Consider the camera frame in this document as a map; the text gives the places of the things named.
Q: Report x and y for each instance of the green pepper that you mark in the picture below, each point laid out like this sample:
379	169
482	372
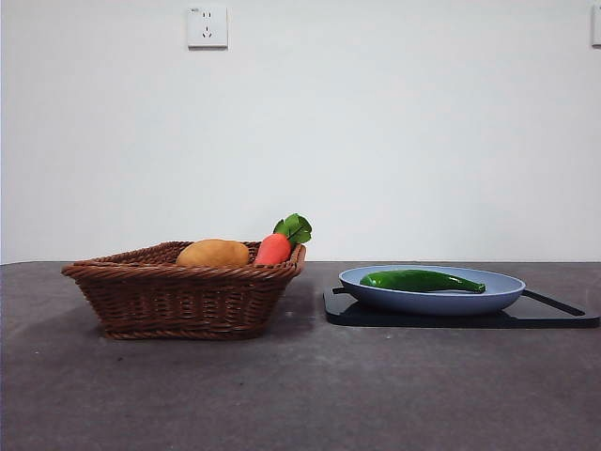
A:
413	280

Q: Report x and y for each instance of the blue frying pan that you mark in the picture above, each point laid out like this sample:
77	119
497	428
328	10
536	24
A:
436	303

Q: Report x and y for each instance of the orange carrot with green leaves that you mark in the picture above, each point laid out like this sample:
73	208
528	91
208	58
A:
274	249

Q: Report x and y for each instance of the yellow-brown potato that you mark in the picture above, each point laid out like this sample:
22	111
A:
213	253

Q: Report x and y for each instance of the brown wicker basket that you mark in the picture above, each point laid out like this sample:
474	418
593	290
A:
178	300

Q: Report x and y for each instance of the black flat cooktop board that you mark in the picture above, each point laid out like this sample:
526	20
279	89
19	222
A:
422	321

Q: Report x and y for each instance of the white wall power socket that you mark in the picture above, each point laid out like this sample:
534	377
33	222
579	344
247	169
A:
208	27

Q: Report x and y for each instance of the white wall plate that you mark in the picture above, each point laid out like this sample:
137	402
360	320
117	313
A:
596	26

